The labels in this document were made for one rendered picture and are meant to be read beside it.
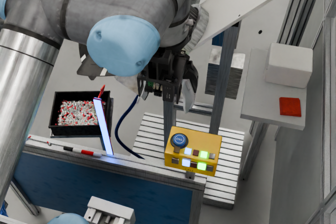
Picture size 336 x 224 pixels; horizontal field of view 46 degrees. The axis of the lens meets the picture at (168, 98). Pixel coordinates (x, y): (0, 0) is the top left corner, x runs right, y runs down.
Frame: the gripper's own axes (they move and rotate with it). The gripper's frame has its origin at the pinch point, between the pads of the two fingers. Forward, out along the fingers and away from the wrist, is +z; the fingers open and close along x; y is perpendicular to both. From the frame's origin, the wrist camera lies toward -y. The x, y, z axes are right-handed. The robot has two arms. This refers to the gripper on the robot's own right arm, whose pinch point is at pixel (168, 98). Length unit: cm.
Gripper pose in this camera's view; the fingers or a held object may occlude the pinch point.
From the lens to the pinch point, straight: 79.7
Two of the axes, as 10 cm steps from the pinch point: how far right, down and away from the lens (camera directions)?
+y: -2.4, 7.8, -5.8
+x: 9.7, 1.9, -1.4
